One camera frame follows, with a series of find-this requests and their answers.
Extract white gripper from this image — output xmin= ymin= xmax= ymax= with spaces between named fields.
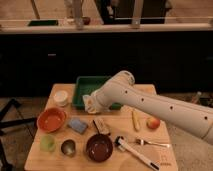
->
xmin=90 ymin=92 xmax=101 ymax=113

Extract grey towel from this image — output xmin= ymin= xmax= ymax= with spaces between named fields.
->
xmin=83 ymin=95 xmax=97 ymax=114

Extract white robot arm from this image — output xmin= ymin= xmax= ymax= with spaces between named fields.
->
xmin=85 ymin=70 xmax=213 ymax=145

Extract white paper cup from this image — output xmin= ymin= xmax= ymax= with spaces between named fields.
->
xmin=53 ymin=90 xmax=68 ymax=107

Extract small metal cup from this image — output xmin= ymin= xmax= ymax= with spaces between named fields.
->
xmin=61 ymin=139 xmax=76 ymax=157

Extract light green plastic cup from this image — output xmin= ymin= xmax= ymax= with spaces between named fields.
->
xmin=40 ymin=135 xmax=55 ymax=152

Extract green plastic tray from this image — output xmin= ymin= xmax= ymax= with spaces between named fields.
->
xmin=72 ymin=75 xmax=124 ymax=110

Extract wooden scrub brush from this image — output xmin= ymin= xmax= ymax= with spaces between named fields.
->
xmin=93 ymin=117 xmax=110 ymax=135

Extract blue sponge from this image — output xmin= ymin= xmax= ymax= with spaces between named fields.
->
xmin=68 ymin=118 xmax=88 ymax=134

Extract dark purple bowl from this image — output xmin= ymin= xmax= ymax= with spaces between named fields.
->
xmin=86 ymin=134 xmax=113 ymax=162

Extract yellow corn cob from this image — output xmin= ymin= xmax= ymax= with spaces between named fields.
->
xmin=132 ymin=109 xmax=141 ymax=131

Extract orange bowl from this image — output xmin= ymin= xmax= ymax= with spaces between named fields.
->
xmin=37 ymin=107 xmax=66 ymax=133

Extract metal fork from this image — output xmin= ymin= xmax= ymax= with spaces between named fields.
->
xmin=135 ymin=139 xmax=170 ymax=148

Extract red yellow apple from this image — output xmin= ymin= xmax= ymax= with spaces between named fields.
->
xmin=146 ymin=117 xmax=160 ymax=130

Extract black tripod stand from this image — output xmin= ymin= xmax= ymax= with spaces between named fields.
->
xmin=0 ymin=99 xmax=37 ymax=171

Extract green tray on counter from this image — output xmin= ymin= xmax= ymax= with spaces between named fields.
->
xmin=28 ymin=20 xmax=58 ymax=27

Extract white handled dish brush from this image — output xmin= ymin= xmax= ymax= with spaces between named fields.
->
xmin=115 ymin=136 xmax=160 ymax=171

